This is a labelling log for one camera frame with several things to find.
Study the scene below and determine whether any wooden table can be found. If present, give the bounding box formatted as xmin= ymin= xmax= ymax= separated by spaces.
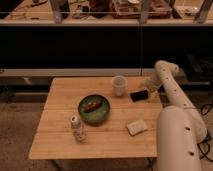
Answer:
xmin=29 ymin=77 xmax=162 ymax=159

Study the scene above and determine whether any white sponge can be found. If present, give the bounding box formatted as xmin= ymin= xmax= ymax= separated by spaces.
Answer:
xmin=127 ymin=119 xmax=148 ymax=136

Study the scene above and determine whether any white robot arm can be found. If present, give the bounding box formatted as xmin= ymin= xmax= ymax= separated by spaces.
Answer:
xmin=145 ymin=60 xmax=208 ymax=171

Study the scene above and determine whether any black cable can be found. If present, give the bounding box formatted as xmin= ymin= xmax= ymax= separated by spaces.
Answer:
xmin=197 ymin=103 xmax=213 ymax=164

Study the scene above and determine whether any green plate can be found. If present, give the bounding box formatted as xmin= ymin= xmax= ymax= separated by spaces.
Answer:
xmin=78 ymin=94 xmax=110 ymax=124

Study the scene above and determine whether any black eraser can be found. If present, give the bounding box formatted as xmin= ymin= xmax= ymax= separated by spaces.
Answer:
xmin=130 ymin=90 xmax=148 ymax=102

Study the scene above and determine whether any translucent plastic cup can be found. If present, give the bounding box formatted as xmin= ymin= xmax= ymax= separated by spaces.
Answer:
xmin=112 ymin=75 xmax=127 ymax=97

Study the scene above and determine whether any brown sausage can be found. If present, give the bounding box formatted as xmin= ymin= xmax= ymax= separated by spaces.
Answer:
xmin=84 ymin=100 xmax=102 ymax=113

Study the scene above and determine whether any small white bottle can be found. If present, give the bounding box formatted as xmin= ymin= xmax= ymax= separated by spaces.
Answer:
xmin=70 ymin=116 xmax=86 ymax=142

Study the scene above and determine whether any cluttered workbench shelf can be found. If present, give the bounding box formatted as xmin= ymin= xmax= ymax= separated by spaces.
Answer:
xmin=0 ymin=0 xmax=213 ymax=27

